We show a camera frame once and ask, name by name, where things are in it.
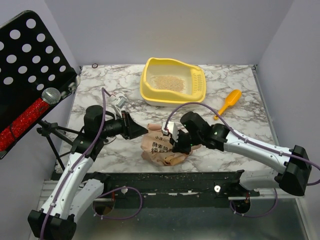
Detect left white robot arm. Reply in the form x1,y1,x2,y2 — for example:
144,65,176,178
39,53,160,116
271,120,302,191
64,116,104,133
27,105,148,240

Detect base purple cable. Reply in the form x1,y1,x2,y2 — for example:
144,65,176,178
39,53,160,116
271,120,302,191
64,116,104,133
229,187,278,219
93,186,143,221

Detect yellow plastic litter scoop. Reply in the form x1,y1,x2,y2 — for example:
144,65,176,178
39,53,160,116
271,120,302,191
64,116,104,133
218,89,242,116

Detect beige tofu litter pellets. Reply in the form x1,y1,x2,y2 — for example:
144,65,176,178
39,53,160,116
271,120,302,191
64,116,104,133
152,75,185,92

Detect pink cat litter bag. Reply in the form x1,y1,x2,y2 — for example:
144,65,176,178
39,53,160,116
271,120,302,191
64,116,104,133
140,123,201,166

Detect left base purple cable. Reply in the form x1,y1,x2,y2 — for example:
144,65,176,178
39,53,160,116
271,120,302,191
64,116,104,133
93,186,143,221

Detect black tripod stand legs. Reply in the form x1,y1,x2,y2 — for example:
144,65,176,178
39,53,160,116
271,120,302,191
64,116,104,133
36,119,86,166

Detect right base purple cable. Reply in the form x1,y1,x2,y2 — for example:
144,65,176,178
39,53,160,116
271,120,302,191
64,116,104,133
229,187,278,219

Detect red glitter microphone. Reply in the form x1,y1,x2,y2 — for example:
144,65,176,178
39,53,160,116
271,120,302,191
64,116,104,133
0,87,61,152

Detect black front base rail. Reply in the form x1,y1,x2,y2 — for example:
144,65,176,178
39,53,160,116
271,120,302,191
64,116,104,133
83,170,260,210

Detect black perforated music stand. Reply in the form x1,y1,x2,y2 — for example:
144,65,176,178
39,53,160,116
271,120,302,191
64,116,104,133
0,10,80,158

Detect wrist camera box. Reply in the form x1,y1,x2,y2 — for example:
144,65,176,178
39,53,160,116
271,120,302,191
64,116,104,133
109,94,127,117
161,121,179,145

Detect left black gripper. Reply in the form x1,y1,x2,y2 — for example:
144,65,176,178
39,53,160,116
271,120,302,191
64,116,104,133
98,110,149,140

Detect yellow plastic litter box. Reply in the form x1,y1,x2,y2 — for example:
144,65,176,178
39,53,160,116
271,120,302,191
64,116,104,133
140,57,207,107

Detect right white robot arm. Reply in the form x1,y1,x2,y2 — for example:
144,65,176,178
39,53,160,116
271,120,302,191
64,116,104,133
162,111,312,197

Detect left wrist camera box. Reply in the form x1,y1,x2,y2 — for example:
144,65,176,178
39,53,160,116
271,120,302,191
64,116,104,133
109,94,127,117

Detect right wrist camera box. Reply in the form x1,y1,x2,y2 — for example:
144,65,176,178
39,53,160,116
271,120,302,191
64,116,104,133
161,121,179,145

